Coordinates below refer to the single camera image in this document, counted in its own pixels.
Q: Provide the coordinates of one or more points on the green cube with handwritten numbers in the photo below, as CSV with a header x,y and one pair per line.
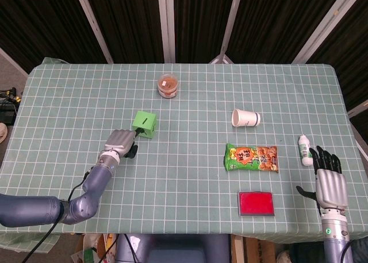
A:
x,y
143,120

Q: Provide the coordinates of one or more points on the green orange snack bag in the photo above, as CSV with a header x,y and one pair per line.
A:
x,y
251,158

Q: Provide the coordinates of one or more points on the red flat box grey rim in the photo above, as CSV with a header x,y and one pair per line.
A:
x,y
256,203

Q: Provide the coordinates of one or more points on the white partition frame post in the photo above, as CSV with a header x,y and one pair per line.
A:
x,y
231,24
93,23
325,24
167,24

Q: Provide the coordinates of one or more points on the brown cardboard box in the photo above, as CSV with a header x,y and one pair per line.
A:
x,y
253,250

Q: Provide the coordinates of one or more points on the white paper cup blue stripe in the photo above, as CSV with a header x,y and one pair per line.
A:
x,y
247,118

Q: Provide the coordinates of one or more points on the small white bottle green label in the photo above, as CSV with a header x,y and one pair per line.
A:
x,y
304,151

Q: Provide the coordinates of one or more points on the clear plastic jar brown contents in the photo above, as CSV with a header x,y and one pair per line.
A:
x,y
167,85

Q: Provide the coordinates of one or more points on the colourful paper bag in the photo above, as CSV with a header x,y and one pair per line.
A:
x,y
92,248

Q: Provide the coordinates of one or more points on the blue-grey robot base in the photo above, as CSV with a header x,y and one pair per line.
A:
x,y
175,250

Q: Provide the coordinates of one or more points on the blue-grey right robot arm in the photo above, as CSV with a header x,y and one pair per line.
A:
x,y
336,237

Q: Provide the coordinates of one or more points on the green white grid tablecloth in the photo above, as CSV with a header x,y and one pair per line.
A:
x,y
184,171

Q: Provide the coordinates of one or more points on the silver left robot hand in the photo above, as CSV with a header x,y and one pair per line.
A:
x,y
120,142

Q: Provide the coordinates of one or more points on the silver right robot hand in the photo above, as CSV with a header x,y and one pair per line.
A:
x,y
330,185

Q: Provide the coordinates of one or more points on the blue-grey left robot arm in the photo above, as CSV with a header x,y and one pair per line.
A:
x,y
86,194

